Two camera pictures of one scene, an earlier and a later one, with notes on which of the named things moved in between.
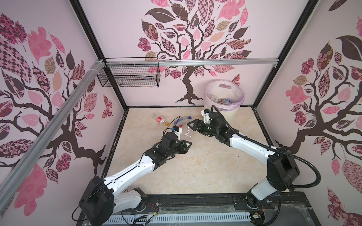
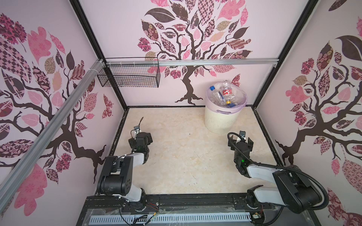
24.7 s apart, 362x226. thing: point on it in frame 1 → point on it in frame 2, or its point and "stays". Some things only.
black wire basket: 130,76 stays
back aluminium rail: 192,62 stays
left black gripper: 187,149 → 133,142
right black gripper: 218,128 → 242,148
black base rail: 290,209 stays
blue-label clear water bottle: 225,101 → 231,105
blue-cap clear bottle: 182,121 → 217,96
